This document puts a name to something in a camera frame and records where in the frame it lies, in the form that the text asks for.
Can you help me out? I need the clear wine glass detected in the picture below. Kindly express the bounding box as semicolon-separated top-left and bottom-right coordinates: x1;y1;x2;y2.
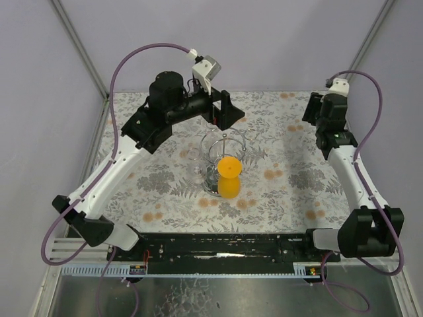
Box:
286;125;305;155
186;147;206;184

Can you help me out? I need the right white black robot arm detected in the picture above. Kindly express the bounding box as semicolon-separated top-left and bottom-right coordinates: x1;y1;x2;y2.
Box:
303;92;404;258

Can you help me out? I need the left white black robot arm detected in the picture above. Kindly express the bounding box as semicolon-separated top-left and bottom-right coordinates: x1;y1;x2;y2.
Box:
52;71;245;251

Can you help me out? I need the orange plastic wine glass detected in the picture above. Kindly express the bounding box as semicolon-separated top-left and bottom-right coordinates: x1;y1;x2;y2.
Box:
217;157;242;199

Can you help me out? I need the floral patterned table mat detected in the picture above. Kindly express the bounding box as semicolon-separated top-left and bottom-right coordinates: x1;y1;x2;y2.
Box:
101;91;350;232

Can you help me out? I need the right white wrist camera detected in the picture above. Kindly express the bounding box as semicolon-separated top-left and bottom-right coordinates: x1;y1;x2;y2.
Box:
326;77;350;97

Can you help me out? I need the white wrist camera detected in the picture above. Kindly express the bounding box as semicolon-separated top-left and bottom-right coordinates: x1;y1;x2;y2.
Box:
326;77;350;97
187;49;221;96

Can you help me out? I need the chrome wire wine glass rack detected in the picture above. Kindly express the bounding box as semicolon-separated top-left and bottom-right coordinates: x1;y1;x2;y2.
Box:
200;127;249;197

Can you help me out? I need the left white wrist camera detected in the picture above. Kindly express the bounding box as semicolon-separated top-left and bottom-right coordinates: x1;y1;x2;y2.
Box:
187;49;221;96

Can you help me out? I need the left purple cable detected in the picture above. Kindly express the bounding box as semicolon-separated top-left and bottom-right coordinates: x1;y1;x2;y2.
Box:
40;42;194;317

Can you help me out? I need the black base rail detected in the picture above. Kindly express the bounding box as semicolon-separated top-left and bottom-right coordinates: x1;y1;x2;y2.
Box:
112;233;327;273

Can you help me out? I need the white slotted cable duct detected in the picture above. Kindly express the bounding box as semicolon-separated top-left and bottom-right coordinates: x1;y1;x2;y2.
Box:
61;264;322;279

